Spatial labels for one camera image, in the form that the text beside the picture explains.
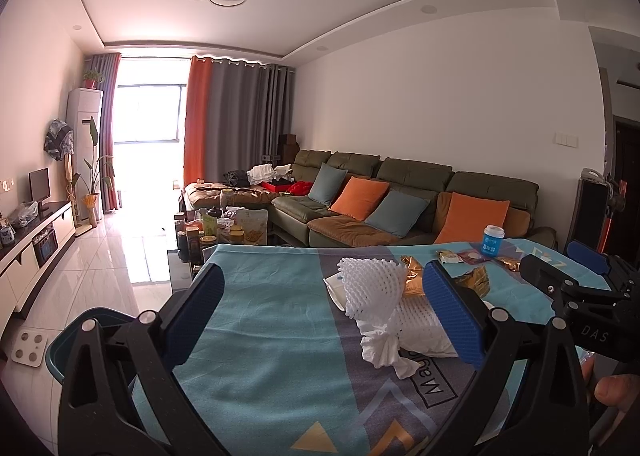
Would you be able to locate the pile of clothes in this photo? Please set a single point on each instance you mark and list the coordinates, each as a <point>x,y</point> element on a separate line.
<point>276,180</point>

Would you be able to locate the white standing air conditioner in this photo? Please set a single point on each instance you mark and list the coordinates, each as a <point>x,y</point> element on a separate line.
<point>82,103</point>

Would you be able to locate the white wall switch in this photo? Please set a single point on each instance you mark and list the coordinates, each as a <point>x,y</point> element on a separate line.
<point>566,140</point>

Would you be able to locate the blue-grey cushion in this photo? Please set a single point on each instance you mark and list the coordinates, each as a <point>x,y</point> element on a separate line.
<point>397,213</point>
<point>327,184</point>

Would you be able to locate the yellow snack packet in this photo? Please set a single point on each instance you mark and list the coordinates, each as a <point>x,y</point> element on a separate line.
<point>449,257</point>

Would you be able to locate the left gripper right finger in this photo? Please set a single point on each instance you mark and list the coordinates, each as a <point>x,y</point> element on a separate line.
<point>549,414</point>

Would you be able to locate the small black monitor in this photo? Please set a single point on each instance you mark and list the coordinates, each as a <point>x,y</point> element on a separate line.
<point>39,187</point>

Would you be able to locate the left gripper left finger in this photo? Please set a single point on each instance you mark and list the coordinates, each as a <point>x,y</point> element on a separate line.
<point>120,395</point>

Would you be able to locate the dark red snack packet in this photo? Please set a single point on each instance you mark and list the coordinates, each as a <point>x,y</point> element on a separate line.
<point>473,257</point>

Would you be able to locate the small gold candy wrapper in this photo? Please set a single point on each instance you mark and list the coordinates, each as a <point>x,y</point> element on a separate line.
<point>512,265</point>

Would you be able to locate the black red scooter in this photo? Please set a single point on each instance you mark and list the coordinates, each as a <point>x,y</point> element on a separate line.
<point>598,198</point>

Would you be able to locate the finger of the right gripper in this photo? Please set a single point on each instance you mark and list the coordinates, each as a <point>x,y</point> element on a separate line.
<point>545,275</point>
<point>592,259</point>

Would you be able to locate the white black tv cabinet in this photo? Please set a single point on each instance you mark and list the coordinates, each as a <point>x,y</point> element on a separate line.
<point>22,274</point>

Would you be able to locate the green sectional sofa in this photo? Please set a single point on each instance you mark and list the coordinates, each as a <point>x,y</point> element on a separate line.
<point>301,222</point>

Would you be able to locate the teal trash bin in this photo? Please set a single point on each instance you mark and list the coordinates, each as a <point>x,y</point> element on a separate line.
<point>58,351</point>

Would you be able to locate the white tissue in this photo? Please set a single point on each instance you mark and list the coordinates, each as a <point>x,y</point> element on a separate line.
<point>380,346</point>

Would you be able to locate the gold foil wrapper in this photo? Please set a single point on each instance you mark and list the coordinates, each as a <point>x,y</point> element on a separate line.
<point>477,280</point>

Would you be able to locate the cluttered coffee table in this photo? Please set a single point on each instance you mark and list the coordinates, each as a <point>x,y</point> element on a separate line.
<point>208,215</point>

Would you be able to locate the tall green potted plant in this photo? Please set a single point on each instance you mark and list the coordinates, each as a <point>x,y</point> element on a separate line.
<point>87,182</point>

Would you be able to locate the covered standing fan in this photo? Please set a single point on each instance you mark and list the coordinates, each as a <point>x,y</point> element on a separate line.
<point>58,144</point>

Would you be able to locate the teal patterned tablecloth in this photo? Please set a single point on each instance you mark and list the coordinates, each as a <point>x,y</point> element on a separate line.
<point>278,369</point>

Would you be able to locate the white bathroom scale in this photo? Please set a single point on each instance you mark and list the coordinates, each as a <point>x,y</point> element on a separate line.
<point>29,347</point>

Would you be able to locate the person's right hand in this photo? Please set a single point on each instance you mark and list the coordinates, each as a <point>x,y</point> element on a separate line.
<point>618,391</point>

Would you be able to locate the orange and grey curtain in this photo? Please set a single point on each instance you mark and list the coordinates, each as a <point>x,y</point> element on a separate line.
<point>236,114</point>

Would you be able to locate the blue white-lidded cup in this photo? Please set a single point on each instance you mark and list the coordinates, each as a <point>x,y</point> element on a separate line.
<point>492,240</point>

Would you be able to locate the orange cushion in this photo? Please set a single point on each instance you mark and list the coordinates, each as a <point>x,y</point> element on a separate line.
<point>464,218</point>
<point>360,197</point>

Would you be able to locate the left red grey curtain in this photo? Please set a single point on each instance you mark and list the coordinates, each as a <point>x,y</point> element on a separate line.
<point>105,69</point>

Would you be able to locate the blue-grey cushion far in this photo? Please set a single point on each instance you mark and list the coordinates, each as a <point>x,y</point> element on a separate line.
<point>327,184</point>

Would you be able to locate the orange cushion far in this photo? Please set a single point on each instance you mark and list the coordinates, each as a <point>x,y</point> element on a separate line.
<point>360,197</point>

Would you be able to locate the blue-grey cushion near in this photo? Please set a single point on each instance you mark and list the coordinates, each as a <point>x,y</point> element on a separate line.
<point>397,213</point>

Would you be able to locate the orange cushion near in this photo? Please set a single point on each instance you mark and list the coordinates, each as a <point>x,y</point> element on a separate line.
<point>464,218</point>

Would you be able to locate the white foam fruit net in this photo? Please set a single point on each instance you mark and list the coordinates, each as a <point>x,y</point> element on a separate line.
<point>377,297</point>

